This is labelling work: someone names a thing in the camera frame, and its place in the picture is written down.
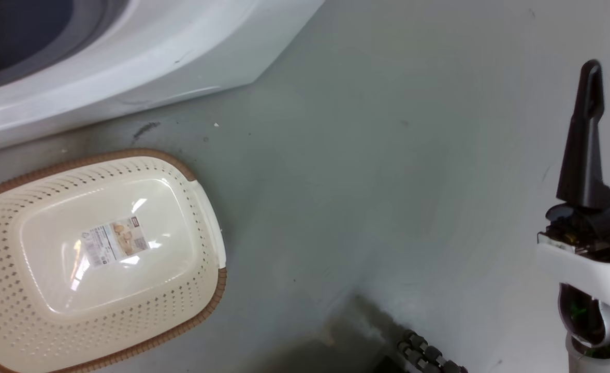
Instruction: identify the cream perforated laundry basket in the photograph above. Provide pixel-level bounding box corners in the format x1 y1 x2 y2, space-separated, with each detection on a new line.
0 148 228 373

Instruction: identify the white front-load washing machine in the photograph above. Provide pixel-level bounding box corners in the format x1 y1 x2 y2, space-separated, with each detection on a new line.
0 0 326 156

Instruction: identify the grey round washer door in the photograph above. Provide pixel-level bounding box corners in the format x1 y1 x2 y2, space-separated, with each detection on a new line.
0 0 129 95

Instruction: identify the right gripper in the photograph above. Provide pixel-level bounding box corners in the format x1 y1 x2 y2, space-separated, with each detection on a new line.
535 60 610 314

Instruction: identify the paper product label sticker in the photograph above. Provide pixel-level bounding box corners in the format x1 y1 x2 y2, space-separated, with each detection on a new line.
81 217 150 267

